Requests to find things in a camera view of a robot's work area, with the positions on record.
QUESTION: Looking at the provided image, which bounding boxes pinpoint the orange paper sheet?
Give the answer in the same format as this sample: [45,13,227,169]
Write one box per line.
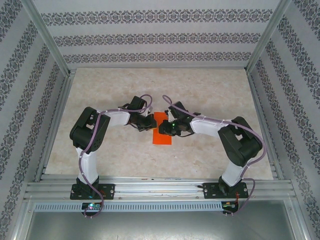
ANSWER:
[151,111,173,146]

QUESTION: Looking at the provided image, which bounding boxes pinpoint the grey metal sheet tray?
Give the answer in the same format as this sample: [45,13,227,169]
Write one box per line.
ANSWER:
[14,199,308,240]

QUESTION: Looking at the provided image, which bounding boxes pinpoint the circuit board with lights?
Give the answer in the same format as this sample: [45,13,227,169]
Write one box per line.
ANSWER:
[81,202,102,211]
[222,201,240,210]

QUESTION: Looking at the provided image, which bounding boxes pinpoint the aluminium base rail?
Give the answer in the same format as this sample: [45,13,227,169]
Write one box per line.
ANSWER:
[23,174,297,201]

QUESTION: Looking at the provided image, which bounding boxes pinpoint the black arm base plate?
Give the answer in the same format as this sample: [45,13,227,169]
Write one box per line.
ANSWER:
[203,182,250,200]
[70,183,116,201]

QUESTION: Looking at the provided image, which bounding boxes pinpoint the slotted grey cable duct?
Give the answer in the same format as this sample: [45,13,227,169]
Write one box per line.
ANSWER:
[33,201,224,213]

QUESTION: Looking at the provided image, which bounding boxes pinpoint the aluminium side rail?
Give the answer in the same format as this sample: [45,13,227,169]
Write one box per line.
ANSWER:
[246,68,285,181]
[34,69,76,182]

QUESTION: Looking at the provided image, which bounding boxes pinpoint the aluminium frame post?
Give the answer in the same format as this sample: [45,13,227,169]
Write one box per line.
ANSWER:
[244,0,293,73]
[21,0,76,77]

